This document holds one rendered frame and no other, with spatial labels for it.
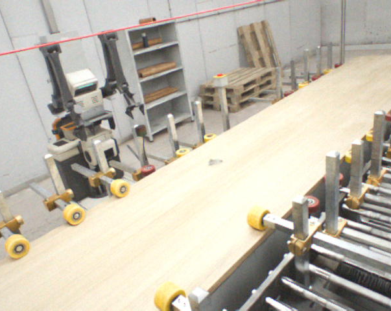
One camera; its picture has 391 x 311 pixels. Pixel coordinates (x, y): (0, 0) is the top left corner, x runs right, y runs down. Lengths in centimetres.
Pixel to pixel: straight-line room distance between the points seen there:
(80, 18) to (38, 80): 96
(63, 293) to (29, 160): 334
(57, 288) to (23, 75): 336
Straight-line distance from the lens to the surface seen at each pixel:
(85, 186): 308
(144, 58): 516
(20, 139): 440
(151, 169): 184
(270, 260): 147
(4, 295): 138
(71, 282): 128
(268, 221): 121
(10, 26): 436
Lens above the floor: 169
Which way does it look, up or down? 24 degrees down
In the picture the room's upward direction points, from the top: 10 degrees counter-clockwise
